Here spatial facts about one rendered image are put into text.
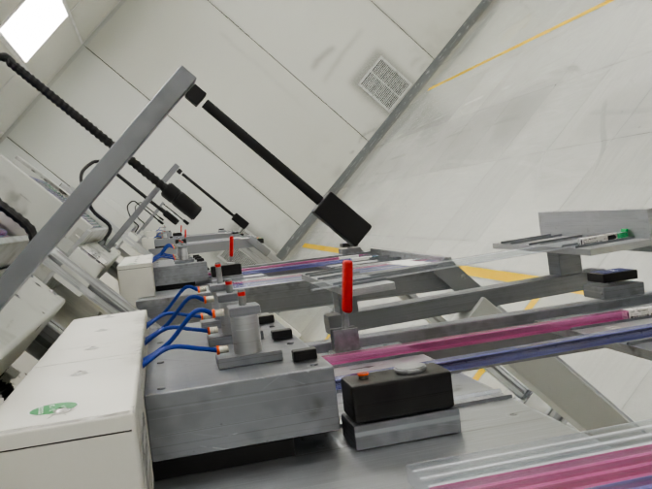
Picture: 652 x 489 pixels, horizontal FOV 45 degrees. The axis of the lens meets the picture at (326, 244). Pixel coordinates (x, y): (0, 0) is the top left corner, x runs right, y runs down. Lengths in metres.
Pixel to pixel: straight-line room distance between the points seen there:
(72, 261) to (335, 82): 7.17
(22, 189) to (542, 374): 1.13
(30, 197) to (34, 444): 1.39
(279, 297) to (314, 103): 6.94
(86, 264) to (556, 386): 0.93
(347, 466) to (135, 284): 1.37
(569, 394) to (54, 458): 1.06
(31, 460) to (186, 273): 1.59
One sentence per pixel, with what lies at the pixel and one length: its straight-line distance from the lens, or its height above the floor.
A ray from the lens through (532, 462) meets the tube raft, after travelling 0.49.
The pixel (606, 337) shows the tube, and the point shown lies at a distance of 0.84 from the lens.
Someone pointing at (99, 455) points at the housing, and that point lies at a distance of 0.43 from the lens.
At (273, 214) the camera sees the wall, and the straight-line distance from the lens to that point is 8.40.
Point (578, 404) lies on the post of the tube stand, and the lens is 1.39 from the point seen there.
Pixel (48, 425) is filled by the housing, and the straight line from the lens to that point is 0.43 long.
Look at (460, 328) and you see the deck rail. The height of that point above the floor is 0.92.
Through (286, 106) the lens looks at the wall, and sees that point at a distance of 8.52.
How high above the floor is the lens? 1.29
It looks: 10 degrees down
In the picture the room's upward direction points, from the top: 50 degrees counter-clockwise
